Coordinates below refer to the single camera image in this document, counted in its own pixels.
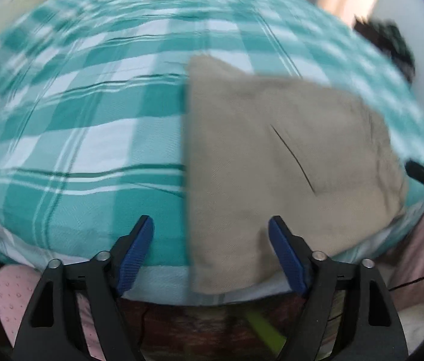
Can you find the patterned floor rug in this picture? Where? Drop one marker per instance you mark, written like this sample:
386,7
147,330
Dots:
253,330

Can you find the teal plaid bed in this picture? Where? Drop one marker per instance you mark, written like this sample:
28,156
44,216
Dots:
91,107

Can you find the khaki pants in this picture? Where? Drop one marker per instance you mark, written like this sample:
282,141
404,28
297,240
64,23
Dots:
260,146

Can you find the pile of dark clothes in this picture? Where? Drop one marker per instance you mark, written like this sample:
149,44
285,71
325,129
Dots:
385,35

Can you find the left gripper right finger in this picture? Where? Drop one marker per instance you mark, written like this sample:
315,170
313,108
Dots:
369,326

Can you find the pink dotted pajama trousers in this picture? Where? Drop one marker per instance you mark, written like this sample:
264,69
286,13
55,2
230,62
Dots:
402,268

